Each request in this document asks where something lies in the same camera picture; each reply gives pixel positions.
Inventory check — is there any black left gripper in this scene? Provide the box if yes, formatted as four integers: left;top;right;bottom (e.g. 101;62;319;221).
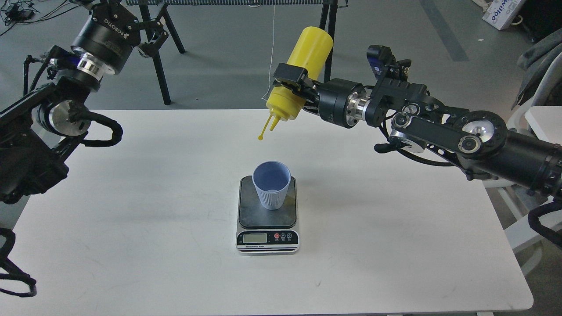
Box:
71;4;169;75

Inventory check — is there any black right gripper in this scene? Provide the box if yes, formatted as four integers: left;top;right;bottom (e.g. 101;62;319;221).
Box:
273;63;367;129

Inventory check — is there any yellow squeeze bottle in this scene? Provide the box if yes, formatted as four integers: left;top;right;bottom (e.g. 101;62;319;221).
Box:
258;26;333;140

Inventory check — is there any blue ribbed plastic cup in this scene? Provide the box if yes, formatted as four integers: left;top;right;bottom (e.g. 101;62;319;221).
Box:
252;161;292;210

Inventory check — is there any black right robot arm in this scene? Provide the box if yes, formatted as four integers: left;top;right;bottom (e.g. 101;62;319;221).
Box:
274;45;562;246

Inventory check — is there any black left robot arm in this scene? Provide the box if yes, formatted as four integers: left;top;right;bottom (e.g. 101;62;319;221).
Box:
1;0;185;205

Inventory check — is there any digital kitchen scale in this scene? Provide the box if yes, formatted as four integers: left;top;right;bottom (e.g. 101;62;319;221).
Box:
235;176;300;255

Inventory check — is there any white cardboard box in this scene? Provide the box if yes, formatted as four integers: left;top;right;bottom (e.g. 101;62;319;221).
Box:
482;0;526;30

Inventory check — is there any white office chair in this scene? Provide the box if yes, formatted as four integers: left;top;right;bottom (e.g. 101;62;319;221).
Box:
483;30;561;275

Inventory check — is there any white hanging cable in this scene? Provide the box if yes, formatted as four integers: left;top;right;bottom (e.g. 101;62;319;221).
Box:
262;4;279;108

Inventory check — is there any black metal table frame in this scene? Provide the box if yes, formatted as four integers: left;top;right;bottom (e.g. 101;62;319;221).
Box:
125;0;347;110

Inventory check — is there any black cable bundle on floor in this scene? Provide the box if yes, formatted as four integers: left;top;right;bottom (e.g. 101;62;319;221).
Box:
0;0;53;28

